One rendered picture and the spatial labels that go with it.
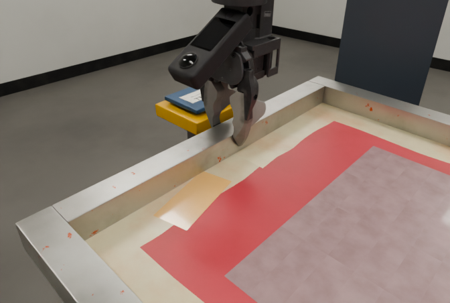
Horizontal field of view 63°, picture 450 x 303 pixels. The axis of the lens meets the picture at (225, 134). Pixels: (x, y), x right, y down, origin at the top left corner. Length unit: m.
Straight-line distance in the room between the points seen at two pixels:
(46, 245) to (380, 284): 0.32
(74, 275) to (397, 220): 0.35
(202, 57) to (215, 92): 0.10
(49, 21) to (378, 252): 3.53
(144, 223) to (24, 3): 3.30
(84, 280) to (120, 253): 0.07
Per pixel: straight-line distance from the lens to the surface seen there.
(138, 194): 0.45
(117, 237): 0.43
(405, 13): 0.82
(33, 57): 3.74
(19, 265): 1.90
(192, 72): 0.43
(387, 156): 0.60
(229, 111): 0.74
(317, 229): 0.44
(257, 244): 0.42
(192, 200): 0.47
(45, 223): 0.42
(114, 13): 4.03
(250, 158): 0.54
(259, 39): 0.51
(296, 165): 0.54
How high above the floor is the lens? 1.27
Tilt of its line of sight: 29 degrees down
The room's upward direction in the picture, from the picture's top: straight up
